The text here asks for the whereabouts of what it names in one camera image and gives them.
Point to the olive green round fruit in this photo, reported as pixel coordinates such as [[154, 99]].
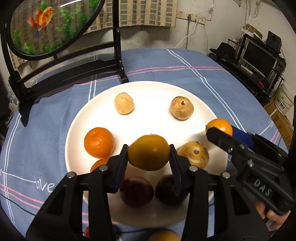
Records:
[[164, 235]]

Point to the black speaker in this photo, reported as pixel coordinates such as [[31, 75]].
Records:
[[273, 41]]

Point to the pale yellow round fruit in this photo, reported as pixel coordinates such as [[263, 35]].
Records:
[[123, 103]]

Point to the black hat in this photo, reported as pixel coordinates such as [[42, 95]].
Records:
[[225, 51]]

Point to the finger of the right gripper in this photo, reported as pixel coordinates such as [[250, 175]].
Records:
[[237, 150], [242, 137]]

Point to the beige round fruit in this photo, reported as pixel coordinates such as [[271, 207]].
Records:
[[181, 108]]

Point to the person's right hand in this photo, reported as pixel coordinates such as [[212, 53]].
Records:
[[276, 220]]

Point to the wall power strip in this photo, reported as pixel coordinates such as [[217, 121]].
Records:
[[197, 18]]

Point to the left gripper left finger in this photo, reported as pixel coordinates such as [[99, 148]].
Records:
[[121, 167]]

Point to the blue striped tablecloth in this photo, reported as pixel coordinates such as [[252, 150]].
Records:
[[33, 156]]

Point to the computer monitor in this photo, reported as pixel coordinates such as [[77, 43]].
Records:
[[258, 58]]

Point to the beige potato-like fruit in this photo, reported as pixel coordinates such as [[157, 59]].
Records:
[[195, 152]]

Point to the yellow orange round fruit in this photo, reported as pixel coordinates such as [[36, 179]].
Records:
[[149, 153]]

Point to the brown mangosteen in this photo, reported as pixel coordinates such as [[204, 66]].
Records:
[[167, 193]]

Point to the small orange tomato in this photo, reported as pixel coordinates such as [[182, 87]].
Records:
[[220, 124]]

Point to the red cherry tomato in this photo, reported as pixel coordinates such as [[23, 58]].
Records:
[[86, 232]]

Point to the white bucket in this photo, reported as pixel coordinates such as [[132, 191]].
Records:
[[283, 100]]

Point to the large mandarin orange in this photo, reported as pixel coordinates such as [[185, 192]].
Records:
[[99, 163], [99, 142]]

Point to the cardboard box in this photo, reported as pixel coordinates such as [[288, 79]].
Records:
[[282, 123]]

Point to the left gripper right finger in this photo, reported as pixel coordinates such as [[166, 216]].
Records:
[[175, 169]]

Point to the white oval plate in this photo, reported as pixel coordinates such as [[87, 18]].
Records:
[[147, 116]]

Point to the goldfish screen on black stand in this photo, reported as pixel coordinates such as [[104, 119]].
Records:
[[33, 33]]

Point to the dark red plum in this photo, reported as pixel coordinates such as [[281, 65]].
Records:
[[136, 192]]

